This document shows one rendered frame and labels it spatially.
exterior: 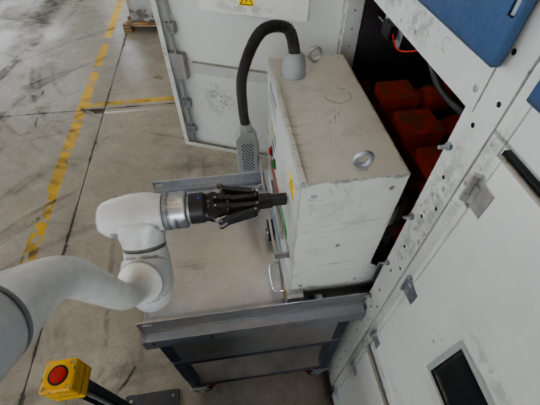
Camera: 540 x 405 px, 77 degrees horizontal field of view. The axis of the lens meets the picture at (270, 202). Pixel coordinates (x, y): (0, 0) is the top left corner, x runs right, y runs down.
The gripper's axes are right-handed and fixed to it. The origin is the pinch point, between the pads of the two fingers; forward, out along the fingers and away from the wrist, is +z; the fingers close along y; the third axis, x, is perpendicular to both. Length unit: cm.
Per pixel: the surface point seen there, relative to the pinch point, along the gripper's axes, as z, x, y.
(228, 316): -15.0, -34.5, 13.9
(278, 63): 6.7, 16.1, -35.5
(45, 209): -144, -123, -116
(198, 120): -22, -26, -71
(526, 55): 27, 45, 19
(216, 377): -27, -106, 13
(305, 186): 4.9, 15.5, 10.3
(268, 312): -3.0, -35.7, 13.8
